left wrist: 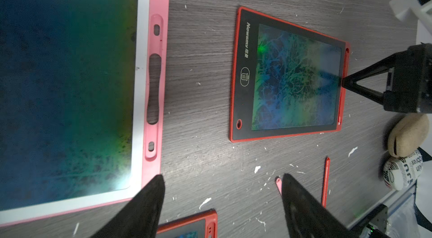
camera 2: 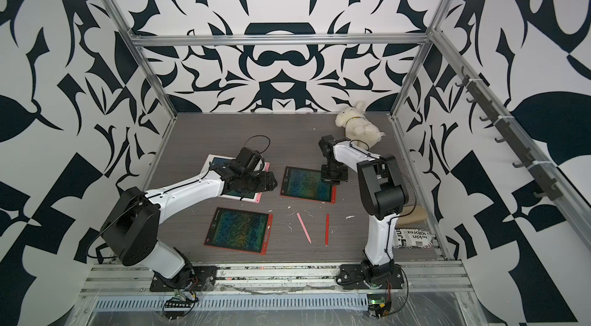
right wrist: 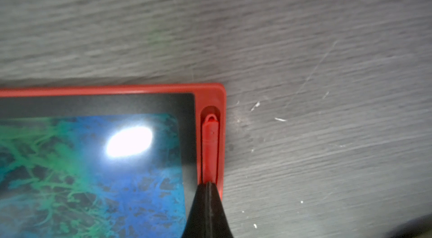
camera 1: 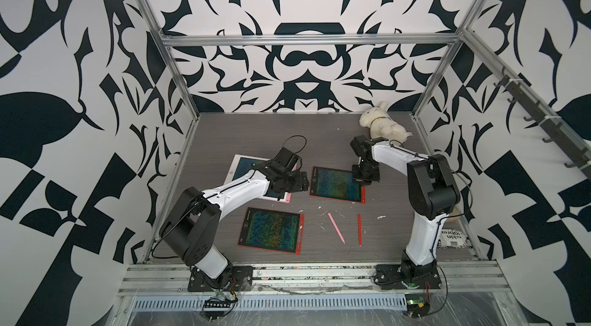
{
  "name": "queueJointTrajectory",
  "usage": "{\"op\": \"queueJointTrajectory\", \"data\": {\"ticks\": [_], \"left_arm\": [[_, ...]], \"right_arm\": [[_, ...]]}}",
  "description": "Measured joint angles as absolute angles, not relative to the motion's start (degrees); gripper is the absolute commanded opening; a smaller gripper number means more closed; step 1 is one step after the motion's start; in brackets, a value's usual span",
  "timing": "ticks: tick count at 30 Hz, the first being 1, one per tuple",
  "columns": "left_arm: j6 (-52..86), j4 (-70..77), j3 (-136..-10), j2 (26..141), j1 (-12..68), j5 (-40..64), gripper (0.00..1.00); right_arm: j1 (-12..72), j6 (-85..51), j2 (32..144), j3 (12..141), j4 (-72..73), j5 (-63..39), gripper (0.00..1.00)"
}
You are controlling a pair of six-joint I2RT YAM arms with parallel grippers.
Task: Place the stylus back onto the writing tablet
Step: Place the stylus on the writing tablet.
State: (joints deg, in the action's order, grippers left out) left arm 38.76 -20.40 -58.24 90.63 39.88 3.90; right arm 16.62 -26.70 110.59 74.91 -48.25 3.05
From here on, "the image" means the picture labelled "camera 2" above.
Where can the printed white pouch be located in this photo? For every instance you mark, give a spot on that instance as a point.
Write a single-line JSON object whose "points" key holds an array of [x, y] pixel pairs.
{"points": [[414, 238]]}

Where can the black wall hook rack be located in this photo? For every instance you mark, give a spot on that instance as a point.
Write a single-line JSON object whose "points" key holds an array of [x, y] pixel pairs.
{"points": [[512, 134]]}

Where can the red stylus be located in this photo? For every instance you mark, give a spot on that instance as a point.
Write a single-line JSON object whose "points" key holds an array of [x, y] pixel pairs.
{"points": [[327, 230]]}

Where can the beige sponge block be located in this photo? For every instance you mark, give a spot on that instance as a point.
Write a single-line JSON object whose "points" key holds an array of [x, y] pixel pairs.
{"points": [[411, 216]]}

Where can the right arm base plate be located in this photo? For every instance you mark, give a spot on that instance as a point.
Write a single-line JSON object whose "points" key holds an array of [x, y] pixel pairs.
{"points": [[366, 275]]}

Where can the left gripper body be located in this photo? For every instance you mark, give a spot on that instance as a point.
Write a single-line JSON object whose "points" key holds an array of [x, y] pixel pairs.
{"points": [[258, 183]]}

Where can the pink white writing tablet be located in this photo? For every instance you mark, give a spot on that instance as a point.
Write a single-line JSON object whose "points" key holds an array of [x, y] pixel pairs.
{"points": [[216, 162]]}

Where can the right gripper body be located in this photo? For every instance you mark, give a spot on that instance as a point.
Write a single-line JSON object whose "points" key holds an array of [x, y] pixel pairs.
{"points": [[332, 174]]}

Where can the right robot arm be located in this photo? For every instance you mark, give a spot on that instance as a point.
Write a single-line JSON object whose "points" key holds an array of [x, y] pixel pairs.
{"points": [[383, 194]]}

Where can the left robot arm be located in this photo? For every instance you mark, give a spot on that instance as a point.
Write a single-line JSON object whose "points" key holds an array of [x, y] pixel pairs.
{"points": [[131, 229]]}

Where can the white plush bunny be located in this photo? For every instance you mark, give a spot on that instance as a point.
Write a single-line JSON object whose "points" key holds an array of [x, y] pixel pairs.
{"points": [[362, 132]]}

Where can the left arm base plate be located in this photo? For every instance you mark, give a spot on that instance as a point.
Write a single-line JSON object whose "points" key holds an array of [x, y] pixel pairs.
{"points": [[197, 279]]}

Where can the red tablet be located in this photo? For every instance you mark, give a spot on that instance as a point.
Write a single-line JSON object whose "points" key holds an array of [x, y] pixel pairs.
{"points": [[307, 184], [237, 230]]}

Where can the pink stylus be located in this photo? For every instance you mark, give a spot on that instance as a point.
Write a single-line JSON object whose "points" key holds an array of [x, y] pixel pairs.
{"points": [[303, 226]]}

